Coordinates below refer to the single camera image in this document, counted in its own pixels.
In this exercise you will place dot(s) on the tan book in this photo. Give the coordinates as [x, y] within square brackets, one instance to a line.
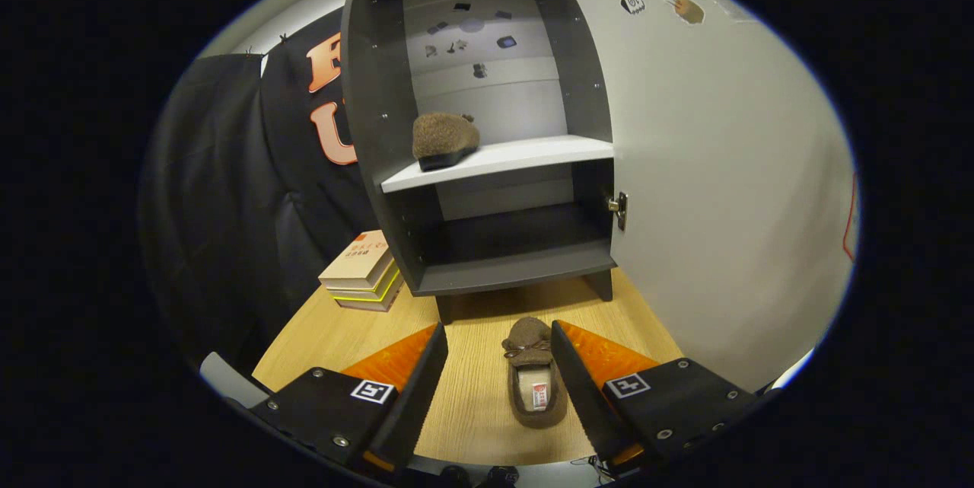
[373, 305]

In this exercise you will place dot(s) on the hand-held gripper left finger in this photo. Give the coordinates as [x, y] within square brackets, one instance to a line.
[415, 397]

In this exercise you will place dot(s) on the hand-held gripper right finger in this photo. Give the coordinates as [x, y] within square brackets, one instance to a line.
[586, 397]

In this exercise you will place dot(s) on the black backdrop cloth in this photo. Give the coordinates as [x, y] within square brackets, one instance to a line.
[213, 206]

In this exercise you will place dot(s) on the white cabinet shelf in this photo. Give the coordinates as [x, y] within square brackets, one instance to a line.
[517, 157]

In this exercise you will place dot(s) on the dark grey shoe cabinet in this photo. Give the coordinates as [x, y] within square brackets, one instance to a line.
[365, 130]

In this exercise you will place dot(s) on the brown fuzzy shoe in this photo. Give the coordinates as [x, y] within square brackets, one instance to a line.
[525, 339]
[441, 138]

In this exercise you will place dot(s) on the light grey object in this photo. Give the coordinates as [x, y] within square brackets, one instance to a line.
[228, 385]

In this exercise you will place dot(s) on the beige shoe cabinet door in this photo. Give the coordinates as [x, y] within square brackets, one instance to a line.
[723, 206]

